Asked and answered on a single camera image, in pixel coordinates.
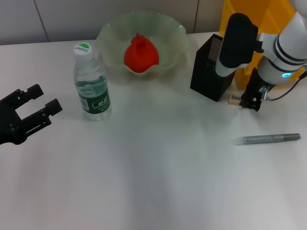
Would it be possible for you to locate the right gripper dark cable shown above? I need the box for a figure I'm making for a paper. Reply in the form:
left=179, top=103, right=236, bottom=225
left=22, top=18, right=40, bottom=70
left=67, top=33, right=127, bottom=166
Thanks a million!
left=262, top=70, right=307, bottom=101

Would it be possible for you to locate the silver marker pen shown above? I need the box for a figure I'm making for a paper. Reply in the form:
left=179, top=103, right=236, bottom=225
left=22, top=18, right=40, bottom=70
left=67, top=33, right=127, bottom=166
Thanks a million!
left=231, top=133, right=301, bottom=146

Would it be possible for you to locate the clear plastic water bottle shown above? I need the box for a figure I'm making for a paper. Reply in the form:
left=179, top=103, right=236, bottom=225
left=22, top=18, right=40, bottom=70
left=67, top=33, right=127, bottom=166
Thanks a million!
left=73, top=42, right=112, bottom=122

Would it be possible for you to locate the small beige eraser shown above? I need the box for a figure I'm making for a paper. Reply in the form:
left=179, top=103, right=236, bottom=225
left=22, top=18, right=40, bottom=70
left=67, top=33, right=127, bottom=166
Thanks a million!
left=227, top=94, right=243, bottom=106

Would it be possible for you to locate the black mesh pen holder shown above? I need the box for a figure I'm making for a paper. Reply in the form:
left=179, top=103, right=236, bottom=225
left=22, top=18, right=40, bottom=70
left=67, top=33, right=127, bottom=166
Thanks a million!
left=190, top=33, right=236, bottom=103

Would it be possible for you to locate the yellow plastic storage bin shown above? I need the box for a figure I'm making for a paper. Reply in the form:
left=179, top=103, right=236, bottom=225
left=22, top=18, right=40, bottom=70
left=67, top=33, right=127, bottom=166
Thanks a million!
left=219, top=0, right=299, bottom=90

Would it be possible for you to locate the orange fruit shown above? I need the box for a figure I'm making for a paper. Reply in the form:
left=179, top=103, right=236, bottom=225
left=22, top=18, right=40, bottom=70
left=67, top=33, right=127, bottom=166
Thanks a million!
left=123, top=33, right=160, bottom=74

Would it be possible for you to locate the green glass fruit bowl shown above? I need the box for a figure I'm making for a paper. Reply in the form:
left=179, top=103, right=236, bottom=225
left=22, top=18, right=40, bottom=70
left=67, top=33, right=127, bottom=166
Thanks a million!
left=96, top=11, right=190, bottom=77

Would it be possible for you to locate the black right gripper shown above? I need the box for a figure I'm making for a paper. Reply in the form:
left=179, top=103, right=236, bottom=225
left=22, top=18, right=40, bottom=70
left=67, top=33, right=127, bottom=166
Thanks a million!
left=239, top=68, right=267, bottom=113

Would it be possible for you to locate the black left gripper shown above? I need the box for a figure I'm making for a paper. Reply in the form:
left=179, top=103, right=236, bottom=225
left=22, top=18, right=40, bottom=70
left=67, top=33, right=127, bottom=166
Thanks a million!
left=0, top=83, right=63, bottom=146

